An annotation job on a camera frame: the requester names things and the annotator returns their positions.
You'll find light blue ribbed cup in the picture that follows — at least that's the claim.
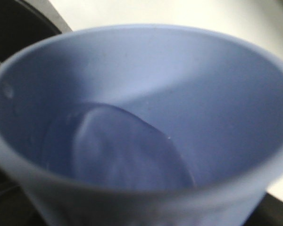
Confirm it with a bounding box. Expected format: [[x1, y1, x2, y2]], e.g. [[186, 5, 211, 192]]
[[0, 24, 283, 226]]

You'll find black glass gas stove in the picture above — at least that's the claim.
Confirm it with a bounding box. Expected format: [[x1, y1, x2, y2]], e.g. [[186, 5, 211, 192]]
[[0, 0, 72, 64]]

